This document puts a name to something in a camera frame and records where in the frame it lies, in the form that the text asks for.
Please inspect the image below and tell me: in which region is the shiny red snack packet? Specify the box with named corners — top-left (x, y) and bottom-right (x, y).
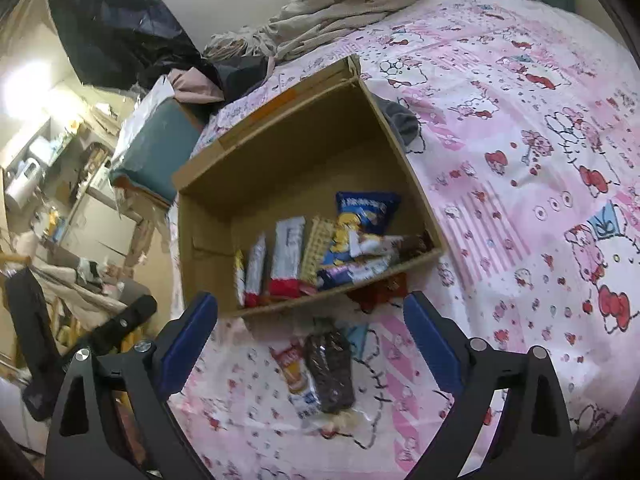
top-left (349, 274), bottom-right (409, 312)

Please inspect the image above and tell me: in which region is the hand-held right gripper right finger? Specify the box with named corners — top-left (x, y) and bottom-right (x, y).
top-left (400, 291), bottom-right (576, 480)

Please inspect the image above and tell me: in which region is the dark grey cloth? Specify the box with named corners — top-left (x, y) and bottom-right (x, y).
top-left (375, 94), bottom-right (427, 155)

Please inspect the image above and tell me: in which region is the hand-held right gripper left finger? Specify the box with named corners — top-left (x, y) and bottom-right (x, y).
top-left (45, 291), bottom-right (221, 480)

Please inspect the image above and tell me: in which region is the white water heater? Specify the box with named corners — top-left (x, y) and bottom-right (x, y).
top-left (4, 156), bottom-right (44, 211)

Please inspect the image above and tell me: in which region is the dark cloth pile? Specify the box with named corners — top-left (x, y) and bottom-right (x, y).
top-left (214, 55), bottom-right (277, 99)

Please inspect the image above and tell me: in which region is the cardboard box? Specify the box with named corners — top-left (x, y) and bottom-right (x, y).
top-left (172, 54), bottom-right (448, 318)

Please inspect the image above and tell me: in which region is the white paper sheet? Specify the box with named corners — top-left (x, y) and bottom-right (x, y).
top-left (116, 74), bottom-right (177, 162)

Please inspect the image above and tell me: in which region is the crumpled floral quilt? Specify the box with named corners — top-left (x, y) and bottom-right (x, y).
top-left (204, 0), bottom-right (429, 62)

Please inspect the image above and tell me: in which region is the dark brown snack packet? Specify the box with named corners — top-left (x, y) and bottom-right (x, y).
top-left (302, 327), bottom-right (371, 436)

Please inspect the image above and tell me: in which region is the waffle biscuit packet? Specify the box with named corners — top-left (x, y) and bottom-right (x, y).
top-left (299, 216), bottom-right (335, 286)

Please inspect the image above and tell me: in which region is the black shiny cover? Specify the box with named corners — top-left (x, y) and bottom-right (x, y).
top-left (44, 0), bottom-right (207, 89)

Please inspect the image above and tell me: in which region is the pink cloth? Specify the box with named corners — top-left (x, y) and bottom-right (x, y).
top-left (166, 66), bottom-right (227, 104)

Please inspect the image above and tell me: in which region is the yellow red snack packet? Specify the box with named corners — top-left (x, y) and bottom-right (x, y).
top-left (234, 249), bottom-right (247, 308)

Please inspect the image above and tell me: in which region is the blue cartoon snack bag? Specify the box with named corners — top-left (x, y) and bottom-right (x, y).
top-left (320, 191), bottom-right (402, 267)

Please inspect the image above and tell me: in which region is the dark blue snack packet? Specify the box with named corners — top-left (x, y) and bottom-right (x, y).
top-left (315, 254), bottom-right (397, 290)

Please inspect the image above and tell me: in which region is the red white blue snack packet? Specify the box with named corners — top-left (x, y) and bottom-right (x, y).
top-left (270, 339), bottom-right (323, 421)

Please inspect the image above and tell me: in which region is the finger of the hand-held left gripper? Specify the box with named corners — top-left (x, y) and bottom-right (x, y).
top-left (75, 295), bottom-right (159, 357)

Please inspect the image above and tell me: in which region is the white kitchen cabinet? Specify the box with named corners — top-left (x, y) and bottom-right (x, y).
top-left (59, 189), bottom-right (142, 267)

